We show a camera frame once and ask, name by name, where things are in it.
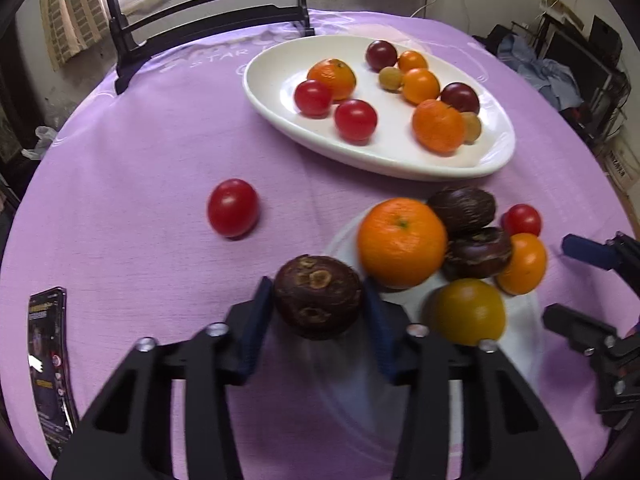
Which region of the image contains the black monitor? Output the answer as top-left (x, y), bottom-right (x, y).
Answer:
top-left (545, 27), bottom-right (613, 106)

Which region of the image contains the small yellow-green plum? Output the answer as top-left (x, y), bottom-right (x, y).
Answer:
top-left (378, 66), bottom-right (405, 92)
top-left (460, 111), bottom-right (483, 145)

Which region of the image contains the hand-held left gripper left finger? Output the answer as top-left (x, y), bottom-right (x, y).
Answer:
top-left (52, 276), bottom-right (275, 480)

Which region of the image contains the small red cherry tomato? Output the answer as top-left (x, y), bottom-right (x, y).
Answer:
top-left (501, 203), bottom-right (543, 237)

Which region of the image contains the white plastic bag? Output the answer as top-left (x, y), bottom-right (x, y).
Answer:
top-left (22, 126), bottom-right (58, 161)

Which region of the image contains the black box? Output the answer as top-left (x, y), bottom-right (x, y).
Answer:
top-left (590, 15), bottom-right (623, 56)

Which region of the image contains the cardboard box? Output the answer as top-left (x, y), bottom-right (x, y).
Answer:
top-left (597, 140), bottom-right (640, 191)

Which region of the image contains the orange cherry tomato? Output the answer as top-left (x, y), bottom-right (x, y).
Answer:
top-left (495, 232), bottom-right (548, 296)
top-left (397, 50), bottom-right (429, 74)
top-left (401, 68), bottom-right (441, 106)

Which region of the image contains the tangerine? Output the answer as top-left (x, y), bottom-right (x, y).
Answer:
top-left (411, 99), bottom-right (466, 155)
top-left (306, 58), bottom-right (357, 101)
top-left (356, 197), bottom-right (448, 290)

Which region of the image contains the black stand with round painting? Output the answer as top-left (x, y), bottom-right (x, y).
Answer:
top-left (100, 0), bottom-right (316, 96)

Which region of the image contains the black bag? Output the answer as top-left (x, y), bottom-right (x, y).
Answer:
top-left (472, 24), bottom-right (516, 51)

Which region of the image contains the smartphone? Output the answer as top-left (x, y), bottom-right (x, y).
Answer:
top-left (27, 287), bottom-right (80, 461)

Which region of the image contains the dark brown passion fruit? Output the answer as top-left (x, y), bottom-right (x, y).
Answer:
top-left (426, 186), bottom-right (498, 235)
top-left (442, 226), bottom-right (514, 281)
top-left (273, 255), bottom-right (365, 341)

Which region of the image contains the dark purple plum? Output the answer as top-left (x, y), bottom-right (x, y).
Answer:
top-left (365, 40), bottom-right (399, 72)
top-left (440, 82), bottom-right (481, 115)

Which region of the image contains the white oval plate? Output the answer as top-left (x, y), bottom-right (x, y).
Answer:
top-left (243, 35), bottom-right (516, 182)

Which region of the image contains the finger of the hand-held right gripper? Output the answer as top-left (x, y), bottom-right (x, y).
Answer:
top-left (543, 303), bottom-right (640, 361)
top-left (561, 232), bottom-right (640, 281)

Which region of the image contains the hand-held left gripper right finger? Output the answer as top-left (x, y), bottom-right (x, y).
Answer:
top-left (363, 280), bottom-right (581, 480)

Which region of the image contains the large yellow-green plum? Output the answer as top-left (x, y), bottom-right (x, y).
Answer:
top-left (427, 278), bottom-right (507, 347)

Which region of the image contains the blue clothes pile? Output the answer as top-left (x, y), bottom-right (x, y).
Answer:
top-left (497, 35), bottom-right (583, 111)

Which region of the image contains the brick-pattern curtain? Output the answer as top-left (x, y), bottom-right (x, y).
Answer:
top-left (40, 0), bottom-right (108, 68)

